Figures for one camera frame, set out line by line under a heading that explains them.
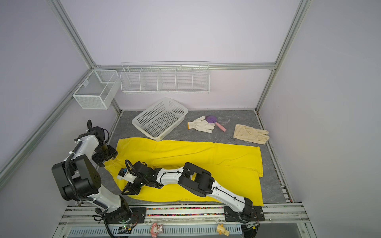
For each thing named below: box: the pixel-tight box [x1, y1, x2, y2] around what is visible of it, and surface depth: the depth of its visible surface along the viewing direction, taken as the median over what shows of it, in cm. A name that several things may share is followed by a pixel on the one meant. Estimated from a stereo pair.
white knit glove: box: [187, 115, 216, 134], surface depth 114 cm
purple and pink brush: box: [205, 115, 227, 133], surface depth 114 cm
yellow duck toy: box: [216, 223, 230, 237], surface depth 69 cm
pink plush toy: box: [150, 222, 164, 238], surface depth 69 cm
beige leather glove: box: [233, 123, 270, 145], surface depth 107 cm
